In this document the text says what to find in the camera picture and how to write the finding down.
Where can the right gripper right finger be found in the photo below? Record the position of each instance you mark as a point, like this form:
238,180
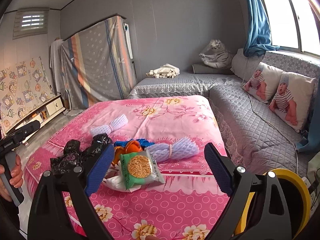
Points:
269,216

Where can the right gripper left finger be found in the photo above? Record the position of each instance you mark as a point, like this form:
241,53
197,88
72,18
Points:
49,218

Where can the purple foam fruit net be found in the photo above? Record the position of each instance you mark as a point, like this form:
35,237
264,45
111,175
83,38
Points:
182,149

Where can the black plastic bag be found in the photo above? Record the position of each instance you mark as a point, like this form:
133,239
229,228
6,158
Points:
73,156

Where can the white plastic wrapper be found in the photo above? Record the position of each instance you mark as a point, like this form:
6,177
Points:
115,180

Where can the green instant noodle packet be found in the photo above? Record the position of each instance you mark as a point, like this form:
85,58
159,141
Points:
140,168

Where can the yellow rimmed trash bin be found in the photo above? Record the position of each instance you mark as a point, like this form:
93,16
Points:
297,197

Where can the person's left hand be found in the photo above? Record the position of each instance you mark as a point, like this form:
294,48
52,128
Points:
16,180

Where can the grey quilted sofa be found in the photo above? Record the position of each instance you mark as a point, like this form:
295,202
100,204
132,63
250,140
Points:
253,135

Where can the pink floral blanket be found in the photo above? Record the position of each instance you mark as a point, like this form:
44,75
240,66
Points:
187,205

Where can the white low tv cabinet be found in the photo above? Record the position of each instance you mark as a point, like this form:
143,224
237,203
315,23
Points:
44,113

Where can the blue curtain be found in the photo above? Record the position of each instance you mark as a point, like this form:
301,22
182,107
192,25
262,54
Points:
310,141
259,39

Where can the white hanging garment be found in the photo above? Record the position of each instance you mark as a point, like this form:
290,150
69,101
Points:
55,64

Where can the right baby print pillow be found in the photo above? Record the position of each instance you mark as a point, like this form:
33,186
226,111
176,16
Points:
292,99

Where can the baby print pillow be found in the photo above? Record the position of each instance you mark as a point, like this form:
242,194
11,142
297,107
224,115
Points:
263,83
292,99

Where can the left baby print pillow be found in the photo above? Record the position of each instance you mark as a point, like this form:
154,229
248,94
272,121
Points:
263,83

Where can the blue rubber glove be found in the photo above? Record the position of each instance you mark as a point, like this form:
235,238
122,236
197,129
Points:
143,143

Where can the orange peel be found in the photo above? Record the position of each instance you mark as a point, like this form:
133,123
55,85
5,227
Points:
132,146

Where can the white foam fruit net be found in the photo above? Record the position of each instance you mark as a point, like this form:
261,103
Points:
114,125

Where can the grey sofa back cushion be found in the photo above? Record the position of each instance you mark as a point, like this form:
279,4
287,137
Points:
244,67

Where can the striped cloth covered cabinet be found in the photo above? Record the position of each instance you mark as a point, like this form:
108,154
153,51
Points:
96,64

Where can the white tiger plush toy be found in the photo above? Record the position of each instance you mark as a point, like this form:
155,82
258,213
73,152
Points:
215,55

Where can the cream crumpled cloth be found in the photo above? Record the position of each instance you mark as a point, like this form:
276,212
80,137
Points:
165,71

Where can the window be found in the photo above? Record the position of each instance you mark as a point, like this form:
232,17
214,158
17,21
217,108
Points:
294,25

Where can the cartoon patterned wall cloth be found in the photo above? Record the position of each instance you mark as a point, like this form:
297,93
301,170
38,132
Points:
24,87

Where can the wall vent with louvers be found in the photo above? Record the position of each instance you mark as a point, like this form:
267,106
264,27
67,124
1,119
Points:
30,21

